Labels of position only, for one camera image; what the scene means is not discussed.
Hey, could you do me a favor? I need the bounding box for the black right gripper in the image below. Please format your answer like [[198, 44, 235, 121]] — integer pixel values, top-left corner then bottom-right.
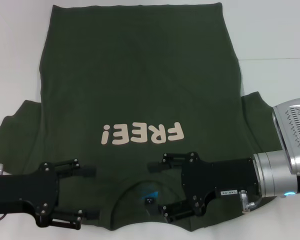
[[146, 150, 263, 225]]

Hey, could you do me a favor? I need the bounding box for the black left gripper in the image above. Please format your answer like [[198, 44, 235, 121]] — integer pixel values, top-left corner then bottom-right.
[[0, 158, 101, 231]]

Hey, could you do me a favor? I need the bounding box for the dark green FREE t-shirt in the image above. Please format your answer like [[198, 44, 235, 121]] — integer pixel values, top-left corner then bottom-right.
[[0, 1, 282, 233]]

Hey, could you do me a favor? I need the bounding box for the right gripper cable with connector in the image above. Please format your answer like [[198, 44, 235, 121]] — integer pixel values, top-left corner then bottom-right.
[[239, 190, 262, 214]]

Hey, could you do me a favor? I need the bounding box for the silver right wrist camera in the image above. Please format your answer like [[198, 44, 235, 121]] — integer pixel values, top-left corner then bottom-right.
[[271, 96, 300, 176]]

